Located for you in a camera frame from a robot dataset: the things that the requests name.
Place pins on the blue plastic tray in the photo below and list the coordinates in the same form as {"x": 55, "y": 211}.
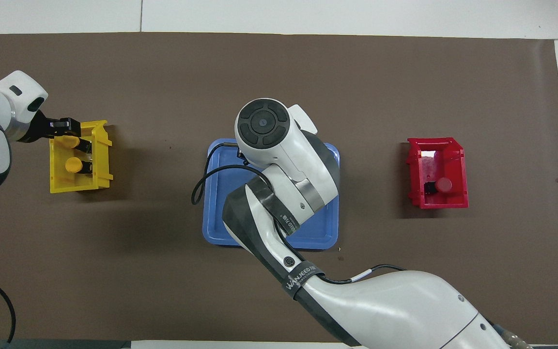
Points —
{"x": 213, "y": 213}

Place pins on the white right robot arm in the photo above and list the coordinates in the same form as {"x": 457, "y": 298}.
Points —
{"x": 405, "y": 305}

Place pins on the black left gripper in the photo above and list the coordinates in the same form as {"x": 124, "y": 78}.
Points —
{"x": 37, "y": 128}

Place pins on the yellow push button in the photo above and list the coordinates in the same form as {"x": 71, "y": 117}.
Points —
{"x": 69, "y": 142}
{"x": 72, "y": 165}

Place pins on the brown paper mat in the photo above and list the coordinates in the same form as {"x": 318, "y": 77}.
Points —
{"x": 162, "y": 72}

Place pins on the red push button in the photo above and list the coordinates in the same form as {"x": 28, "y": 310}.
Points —
{"x": 444, "y": 184}

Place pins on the red plastic bin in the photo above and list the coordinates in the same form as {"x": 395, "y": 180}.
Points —
{"x": 456, "y": 165}

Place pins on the yellow plastic bin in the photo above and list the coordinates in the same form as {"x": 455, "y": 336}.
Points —
{"x": 61, "y": 182}

